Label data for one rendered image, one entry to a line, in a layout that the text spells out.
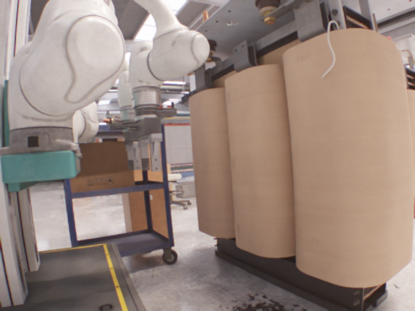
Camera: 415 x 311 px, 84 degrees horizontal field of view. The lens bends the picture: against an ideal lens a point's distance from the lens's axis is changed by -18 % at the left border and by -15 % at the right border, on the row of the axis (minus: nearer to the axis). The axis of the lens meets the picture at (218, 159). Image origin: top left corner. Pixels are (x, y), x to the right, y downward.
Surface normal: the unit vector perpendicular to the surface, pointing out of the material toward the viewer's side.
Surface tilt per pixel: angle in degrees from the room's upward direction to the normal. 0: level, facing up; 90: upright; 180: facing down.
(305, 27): 90
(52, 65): 116
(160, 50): 103
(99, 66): 92
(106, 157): 90
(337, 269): 90
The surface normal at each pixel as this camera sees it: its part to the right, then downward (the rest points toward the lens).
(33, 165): 0.46, -0.02
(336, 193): -0.83, 0.07
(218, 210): -0.38, 0.04
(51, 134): 0.75, -0.16
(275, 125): -0.10, 0.02
